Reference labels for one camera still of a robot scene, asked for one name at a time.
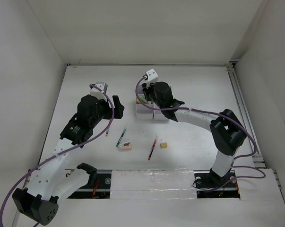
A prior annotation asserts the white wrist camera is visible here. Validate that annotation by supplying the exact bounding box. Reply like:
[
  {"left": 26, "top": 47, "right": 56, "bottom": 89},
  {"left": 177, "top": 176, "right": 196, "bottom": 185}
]
[
  {"left": 90, "top": 82, "right": 108, "bottom": 101},
  {"left": 146, "top": 69, "right": 158, "bottom": 83}
]

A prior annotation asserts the yellow eraser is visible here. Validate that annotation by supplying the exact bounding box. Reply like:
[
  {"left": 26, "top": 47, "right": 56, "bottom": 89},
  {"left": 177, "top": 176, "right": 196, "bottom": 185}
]
[{"left": 160, "top": 142, "right": 168, "bottom": 148}]

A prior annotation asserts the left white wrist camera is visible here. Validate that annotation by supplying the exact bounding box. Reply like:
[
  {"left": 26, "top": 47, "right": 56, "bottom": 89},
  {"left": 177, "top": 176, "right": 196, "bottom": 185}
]
[{"left": 90, "top": 82, "right": 108, "bottom": 101}]

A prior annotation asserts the green highlighter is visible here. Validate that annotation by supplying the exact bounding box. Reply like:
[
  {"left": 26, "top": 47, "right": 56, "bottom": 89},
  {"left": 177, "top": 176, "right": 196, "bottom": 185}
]
[{"left": 138, "top": 94, "right": 148, "bottom": 104}]

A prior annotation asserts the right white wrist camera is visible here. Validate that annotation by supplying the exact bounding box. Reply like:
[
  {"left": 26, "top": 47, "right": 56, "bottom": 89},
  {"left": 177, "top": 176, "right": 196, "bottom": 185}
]
[{"left": 146, "top": 69, "right": 158, "bottom": 83}]

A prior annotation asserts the white divided organizer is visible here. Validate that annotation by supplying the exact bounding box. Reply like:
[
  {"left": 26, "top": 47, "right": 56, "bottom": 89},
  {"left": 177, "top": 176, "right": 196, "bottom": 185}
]
[
  {"left": 135, "top": 85, "right": 154, "bottom": 120},
  {"left": 154, "top": 110, "right": 169, "bottom": 121}
]

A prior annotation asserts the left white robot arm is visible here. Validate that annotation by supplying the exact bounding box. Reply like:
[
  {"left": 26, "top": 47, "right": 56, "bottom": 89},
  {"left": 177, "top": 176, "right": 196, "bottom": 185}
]
[{"left": 12, "top": 95, "right": 124, "bottom": 226}]

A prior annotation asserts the pink mini stapler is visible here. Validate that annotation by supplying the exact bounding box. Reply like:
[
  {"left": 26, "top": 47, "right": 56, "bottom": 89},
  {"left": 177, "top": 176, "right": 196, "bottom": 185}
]
[{"left": 118, "top": 141, "right": 132, "bottom": 150}]

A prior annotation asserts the green ink pen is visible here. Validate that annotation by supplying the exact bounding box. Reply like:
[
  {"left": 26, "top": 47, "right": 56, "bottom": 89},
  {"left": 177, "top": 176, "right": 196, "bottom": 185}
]
[{"left": 116, "top": 125, "right": 128, "bottom": 147}]

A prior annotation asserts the right white divided organizer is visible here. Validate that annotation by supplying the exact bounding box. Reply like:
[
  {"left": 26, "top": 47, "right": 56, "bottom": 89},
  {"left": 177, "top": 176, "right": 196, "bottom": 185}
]
[{"left": 154, "top": 110, "right": 169, "bottom": 121}]

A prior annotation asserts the red ink pen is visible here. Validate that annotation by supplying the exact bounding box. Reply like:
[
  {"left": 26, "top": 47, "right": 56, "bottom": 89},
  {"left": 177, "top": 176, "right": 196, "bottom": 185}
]
[{"left": 148, "top": 135, "right": 158, "bottom": 161}]

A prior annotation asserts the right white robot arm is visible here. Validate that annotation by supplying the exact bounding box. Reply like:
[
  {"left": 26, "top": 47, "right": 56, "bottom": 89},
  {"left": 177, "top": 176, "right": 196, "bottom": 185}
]
[{"left": 142, "top": 82, "right": 247, "bottom": 186}]

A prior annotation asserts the left white divided organizer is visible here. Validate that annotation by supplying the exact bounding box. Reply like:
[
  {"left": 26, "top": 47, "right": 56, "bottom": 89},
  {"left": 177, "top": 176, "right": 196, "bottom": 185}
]
[{"left": 135, "top": 85, "right": 154, "bottom": 120}]

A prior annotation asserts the aluminium side rail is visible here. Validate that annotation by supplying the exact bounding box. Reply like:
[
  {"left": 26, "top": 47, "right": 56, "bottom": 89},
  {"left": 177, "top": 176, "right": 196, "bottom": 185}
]
[{"left": 227, "top": 61, "right": 260, "bottom": 154}]

